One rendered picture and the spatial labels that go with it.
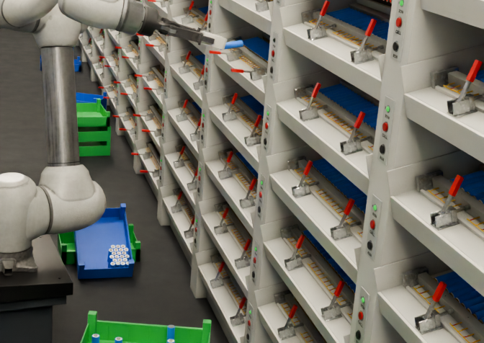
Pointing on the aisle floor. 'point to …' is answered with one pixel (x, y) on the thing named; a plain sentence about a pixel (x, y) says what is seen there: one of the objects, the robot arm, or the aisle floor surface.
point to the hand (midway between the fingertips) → (212, 39)
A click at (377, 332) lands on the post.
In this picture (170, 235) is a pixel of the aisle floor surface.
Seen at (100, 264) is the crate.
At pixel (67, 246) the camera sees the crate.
